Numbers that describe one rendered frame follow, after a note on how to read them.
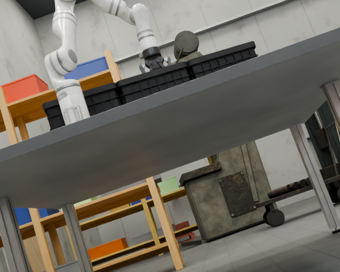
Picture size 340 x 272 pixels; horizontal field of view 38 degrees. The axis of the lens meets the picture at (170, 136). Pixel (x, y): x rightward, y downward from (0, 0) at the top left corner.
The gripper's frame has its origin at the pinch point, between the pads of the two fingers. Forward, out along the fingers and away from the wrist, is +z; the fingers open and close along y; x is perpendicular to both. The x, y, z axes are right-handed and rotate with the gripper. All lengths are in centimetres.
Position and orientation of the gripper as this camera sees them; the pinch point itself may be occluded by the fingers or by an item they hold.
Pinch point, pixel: (161, 81)
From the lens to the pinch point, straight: 204.7
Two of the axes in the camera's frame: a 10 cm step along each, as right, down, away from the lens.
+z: 3.1, 9.3, -1.9
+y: 9.5, -2.9, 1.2
